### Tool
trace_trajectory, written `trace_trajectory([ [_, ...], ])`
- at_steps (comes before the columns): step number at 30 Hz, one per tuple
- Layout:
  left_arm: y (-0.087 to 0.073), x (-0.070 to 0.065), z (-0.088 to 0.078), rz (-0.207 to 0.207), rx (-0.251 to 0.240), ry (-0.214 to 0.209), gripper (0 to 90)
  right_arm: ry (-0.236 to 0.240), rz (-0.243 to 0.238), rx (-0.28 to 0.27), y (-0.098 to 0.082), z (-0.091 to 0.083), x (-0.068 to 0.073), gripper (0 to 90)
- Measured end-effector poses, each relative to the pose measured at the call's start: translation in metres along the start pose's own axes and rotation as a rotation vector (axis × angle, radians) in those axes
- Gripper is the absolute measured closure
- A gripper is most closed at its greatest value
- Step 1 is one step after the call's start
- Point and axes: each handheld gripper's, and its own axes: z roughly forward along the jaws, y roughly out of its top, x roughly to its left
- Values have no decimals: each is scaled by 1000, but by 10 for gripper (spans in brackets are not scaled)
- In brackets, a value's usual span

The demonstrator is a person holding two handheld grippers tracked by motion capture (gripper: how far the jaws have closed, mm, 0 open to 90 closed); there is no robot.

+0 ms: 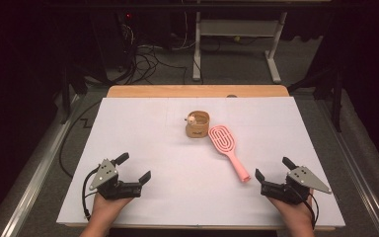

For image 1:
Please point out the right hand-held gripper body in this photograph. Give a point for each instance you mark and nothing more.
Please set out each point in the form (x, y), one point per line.
(304, 179)

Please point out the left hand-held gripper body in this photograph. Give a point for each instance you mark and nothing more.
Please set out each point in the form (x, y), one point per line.
(112, 191)

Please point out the pink hairbrush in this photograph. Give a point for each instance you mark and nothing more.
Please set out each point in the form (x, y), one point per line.
(235, 163)

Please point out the person's left hand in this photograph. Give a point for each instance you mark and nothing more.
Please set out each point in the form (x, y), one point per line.
(107, 207)

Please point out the person's right hand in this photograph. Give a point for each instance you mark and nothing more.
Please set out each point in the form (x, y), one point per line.
(296, 212)

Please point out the black stand leg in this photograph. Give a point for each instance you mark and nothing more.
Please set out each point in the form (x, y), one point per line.
(66, 95)
(335, 98)

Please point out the wooden table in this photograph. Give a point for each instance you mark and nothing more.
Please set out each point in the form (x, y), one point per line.
(194, 91)

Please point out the dark computer tower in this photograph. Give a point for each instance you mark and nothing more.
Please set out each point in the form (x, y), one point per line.
(128, 36)

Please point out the aluminium floor rail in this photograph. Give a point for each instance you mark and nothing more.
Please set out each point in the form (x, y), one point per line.
(358, 171)
(36, 171)

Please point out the white frame desk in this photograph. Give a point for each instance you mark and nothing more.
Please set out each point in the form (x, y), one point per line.
(240, 28)

